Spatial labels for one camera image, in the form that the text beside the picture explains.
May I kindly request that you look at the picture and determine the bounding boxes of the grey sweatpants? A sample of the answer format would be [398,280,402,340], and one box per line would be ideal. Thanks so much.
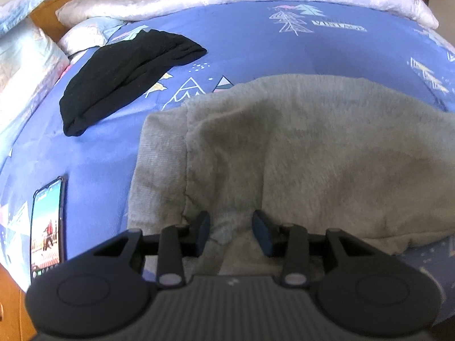
[127,75,454,275]

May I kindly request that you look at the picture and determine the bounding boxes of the smartphone with lit screen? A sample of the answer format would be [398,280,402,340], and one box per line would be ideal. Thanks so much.
[29,176,67,282]

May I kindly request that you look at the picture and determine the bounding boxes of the black folded garment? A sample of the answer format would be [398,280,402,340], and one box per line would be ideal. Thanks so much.
[59,29,207,136]

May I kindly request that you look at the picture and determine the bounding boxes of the wooden bedside cabinet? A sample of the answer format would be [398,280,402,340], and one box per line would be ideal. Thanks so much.
[0,266,36,340]

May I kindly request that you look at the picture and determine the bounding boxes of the blue patterned bed sheet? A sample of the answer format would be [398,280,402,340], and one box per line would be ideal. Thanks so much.
[1,2,454,289]

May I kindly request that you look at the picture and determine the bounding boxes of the small pale pillow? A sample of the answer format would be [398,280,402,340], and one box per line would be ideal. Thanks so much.
[57,17,126,56]

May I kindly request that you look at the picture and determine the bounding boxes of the large pastel pillow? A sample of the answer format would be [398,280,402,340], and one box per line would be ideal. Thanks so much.
[1,18,69,159]

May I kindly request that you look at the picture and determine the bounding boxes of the blue floral upper pillow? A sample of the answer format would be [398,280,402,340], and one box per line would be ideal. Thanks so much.
[0,0,47,36]

